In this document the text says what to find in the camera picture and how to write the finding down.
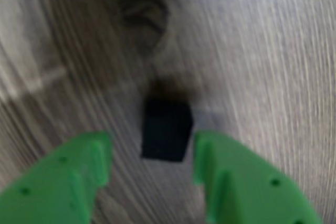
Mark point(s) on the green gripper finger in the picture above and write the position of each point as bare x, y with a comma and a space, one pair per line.
52, 190
249, 195

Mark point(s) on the black cube stone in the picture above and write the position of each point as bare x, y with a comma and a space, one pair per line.
166, 132

